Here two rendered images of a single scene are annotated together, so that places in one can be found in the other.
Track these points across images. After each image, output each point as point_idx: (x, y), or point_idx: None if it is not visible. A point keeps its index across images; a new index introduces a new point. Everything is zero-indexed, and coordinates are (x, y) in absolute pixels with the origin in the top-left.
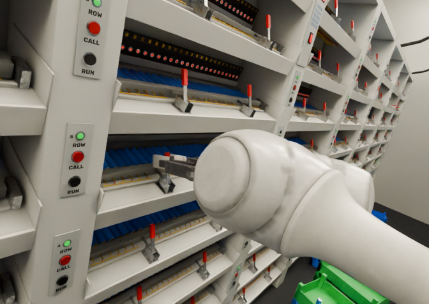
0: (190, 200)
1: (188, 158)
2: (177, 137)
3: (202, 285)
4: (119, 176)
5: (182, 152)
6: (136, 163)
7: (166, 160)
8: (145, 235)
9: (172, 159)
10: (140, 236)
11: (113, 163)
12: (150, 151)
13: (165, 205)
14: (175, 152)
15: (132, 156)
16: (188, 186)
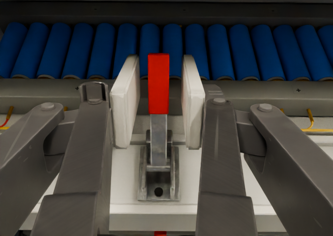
0: (274, 230)
1: (205, 103)
2: None
3: None
4: (30, 105)
5: (317, 52)
6: (114, 74)
7: (41, 105)
8: (167, 234)
9: (91, 100)
10: (153, 233)
11: (45, 63)
12: (194, 39)
13: (151, 225)
14: (289, 49)
15: (121, 48)
16: (261, 189)
